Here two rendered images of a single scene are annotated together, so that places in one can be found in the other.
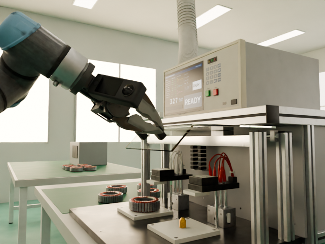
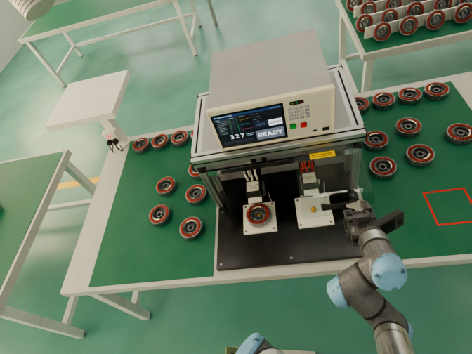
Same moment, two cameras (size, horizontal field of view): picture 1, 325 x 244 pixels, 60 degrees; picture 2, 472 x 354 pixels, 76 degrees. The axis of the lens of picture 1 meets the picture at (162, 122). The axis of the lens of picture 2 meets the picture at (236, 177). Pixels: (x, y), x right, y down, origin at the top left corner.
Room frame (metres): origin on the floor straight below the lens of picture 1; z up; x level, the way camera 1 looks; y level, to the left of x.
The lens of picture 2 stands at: (0.52, 0.56, 1.97)
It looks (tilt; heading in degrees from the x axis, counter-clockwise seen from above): 51 degrees down; 318
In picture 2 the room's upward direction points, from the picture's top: 22 degrees counter-clockwise
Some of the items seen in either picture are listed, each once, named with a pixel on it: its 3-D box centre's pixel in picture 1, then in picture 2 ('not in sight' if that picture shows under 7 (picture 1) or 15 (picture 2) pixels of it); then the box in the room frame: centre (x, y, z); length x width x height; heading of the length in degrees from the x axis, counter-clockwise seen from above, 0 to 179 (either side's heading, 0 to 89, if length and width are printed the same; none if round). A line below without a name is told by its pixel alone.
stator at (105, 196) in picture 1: (110, 197); (191, 228); (1.31, 0.24, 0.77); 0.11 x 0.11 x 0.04
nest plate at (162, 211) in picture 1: (144, 210); (259, 218); (1.03, 0.06, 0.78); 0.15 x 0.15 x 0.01; 30
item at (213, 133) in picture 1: (222, 134); not in sight; (0.92, -0.20, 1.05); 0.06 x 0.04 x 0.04; 30
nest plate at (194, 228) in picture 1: (182, 229); (313, 211); (0.82, -0.06, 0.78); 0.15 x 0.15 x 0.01; 30
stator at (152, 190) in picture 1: (148, 193); (196, 194); (1.40, 0.07, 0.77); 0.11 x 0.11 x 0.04
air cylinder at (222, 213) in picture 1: (221, 214); not in sight; (0.89, -0.18, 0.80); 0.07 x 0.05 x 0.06; 30
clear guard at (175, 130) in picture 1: (199, 137); (329, 172); (0.76, -0.10, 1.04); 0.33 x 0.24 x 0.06; 120
